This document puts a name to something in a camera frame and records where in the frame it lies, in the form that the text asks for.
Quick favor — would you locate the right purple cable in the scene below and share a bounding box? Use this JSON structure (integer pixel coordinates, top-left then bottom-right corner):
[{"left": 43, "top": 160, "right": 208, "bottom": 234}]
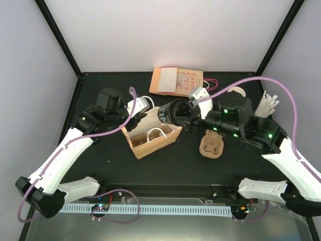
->
[{"left": 195, "top": 76, "right": 321, "bottom": 223}]

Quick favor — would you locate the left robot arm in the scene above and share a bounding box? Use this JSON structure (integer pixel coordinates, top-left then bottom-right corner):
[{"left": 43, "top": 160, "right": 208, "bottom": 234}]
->
[{"left": 15, "top": 87, "right": 149, "bottom": 218}]

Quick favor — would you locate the black paper cup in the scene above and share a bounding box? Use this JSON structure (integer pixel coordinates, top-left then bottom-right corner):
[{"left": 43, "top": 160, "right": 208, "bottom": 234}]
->
[{"left": 157, "top": 101, "right": 175, "bottom": 125}]

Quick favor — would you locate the orange paper bag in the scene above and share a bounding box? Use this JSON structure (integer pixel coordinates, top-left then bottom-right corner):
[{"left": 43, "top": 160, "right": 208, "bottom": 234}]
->
[{"left": 121, "top": 96, "right": 182, "bottom": 159}]

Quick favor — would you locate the black frame post right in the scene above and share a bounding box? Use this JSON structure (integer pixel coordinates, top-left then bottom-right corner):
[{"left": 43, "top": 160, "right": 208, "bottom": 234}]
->
[{"left": 255, "top": 0, "right": 305, "bottom": 76}]

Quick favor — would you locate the purple cable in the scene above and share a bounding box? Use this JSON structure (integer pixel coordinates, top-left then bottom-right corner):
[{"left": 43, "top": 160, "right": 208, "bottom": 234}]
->
[
  {"left": 195, "top": 76, "right": 321, "bottom": 223},
  {"left": 16, "top": 86, "right": 140, "bottom": 223}
]

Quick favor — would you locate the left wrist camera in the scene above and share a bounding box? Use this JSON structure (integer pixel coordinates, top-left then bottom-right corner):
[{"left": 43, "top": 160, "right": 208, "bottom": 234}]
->
[{"left": 126, "top": 97, "right": 150, "bottom": 116}]

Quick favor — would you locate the black frame post left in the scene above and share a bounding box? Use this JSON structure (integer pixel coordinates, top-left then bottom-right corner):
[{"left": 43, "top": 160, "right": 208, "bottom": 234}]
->
[{"left": 35, "top": 0, "right": 82, "bottom": 77}]

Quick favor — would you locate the orange flat bag stack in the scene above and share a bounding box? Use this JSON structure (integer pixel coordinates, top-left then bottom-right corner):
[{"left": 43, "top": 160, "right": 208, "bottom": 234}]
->
[{"left": 149, "top": 67, "right": 178, "bottom": 95}]

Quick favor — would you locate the black frame post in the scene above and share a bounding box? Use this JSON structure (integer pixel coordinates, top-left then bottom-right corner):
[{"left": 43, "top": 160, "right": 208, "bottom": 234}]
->
[
  {"left": 255, "top": 0, "right": 305, "bottom": 76},
  {"left": 35, "top": 0, "right": 82, "bottom": 77}
]

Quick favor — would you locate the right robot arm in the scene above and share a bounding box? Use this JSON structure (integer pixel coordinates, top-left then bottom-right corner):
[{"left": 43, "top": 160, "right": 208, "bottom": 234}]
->
[{"left": 187, "top": 87, "right": 320, "bottom": 217}]

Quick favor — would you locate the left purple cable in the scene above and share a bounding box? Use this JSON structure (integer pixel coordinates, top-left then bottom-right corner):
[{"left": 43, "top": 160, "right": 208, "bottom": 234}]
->
[{"left": 16, "top": 86, "right": 140, "bottom": 223}]

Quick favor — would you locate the stack of paper cups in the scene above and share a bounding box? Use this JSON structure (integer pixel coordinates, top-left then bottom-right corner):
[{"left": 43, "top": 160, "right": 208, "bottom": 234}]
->
[{"left": 228, "top": 86, "right": 246, "bottom": 97}]

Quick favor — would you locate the Cakes printed paper bag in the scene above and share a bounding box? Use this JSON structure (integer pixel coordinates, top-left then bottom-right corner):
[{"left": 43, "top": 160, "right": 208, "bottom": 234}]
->
[{"left": 175, "top": 68, "right": 218, "bottom": 96}]

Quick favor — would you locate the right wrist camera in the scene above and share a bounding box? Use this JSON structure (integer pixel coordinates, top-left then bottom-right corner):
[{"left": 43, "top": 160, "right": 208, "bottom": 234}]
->
[{"left": 189, "top": 86, "right": 213, "bottom": 119}]

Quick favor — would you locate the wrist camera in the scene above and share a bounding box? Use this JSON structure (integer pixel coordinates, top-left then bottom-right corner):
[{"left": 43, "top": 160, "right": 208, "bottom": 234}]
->
[
  {"left": 126, "top": 97, "right": 150, "bottom": 116},
  {"left": 189, "top": 86, "right": 213, "bottom": 119}
]

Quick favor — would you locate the jar of white stirrers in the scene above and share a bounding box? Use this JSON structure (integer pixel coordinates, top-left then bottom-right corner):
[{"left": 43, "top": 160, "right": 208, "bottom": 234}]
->
[{"left": 254, "top": 90, "right": 280, "bottom": 118}]

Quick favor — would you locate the light blue cable duct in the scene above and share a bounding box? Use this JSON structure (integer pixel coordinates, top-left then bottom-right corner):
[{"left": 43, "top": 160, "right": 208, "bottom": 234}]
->
[{"left": 60, "top": 203, "right": 232, "bottom": 217}]

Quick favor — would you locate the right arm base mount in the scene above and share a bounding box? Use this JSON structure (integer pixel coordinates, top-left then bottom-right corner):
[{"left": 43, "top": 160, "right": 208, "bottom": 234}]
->
[{"left": 210, "top": 185, "right": 251, "bottom": 204}]

